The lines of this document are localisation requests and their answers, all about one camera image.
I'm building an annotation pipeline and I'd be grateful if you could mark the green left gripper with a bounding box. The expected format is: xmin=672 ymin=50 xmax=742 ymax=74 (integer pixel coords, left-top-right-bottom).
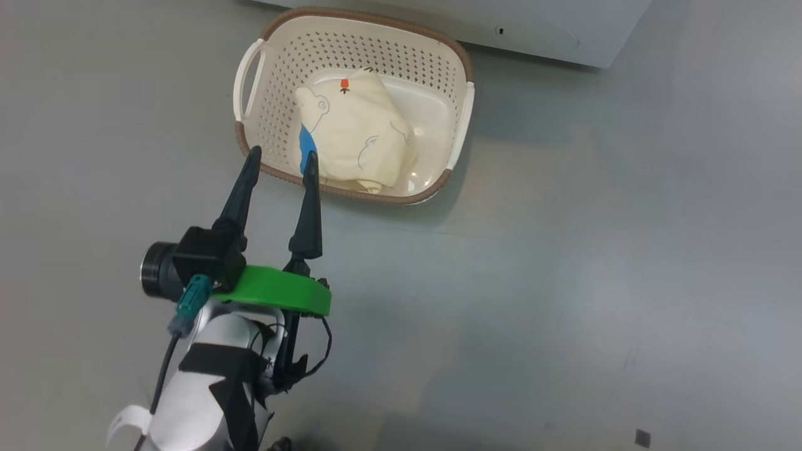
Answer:
xmin=212 ymin=145 xmax=331 ymax=318

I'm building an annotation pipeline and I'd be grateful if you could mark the cream garment with bear print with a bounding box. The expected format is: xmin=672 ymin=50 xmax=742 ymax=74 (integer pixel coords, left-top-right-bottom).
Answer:
xmin=294 ymin=68 xmax=419 ymax=195

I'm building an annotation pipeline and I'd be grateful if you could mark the left cable with teal connector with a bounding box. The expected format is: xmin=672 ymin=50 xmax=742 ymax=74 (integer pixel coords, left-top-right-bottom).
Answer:
xmin=132 ymin=274 xmax=214 ymax=451

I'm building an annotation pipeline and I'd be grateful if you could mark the cream perforated laundry basket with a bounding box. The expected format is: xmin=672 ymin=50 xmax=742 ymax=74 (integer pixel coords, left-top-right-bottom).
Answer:
xmin=233 ymin=6 xmax=476 ymax=206

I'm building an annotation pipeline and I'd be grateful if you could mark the white left cable tag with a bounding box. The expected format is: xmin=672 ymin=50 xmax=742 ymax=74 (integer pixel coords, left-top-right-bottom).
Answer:
xmin=105 ymin=405 xmax=153 ymax=447

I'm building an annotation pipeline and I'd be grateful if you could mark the white washing machine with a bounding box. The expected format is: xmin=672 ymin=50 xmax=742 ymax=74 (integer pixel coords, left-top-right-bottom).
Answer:
xmin=251 ymin=0 xmax=652 ymax=70

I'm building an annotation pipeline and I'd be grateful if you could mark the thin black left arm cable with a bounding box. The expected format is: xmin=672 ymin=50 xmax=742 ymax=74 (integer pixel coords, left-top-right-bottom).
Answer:
xmin=247 ymin=313 xmax=333 ymax=394

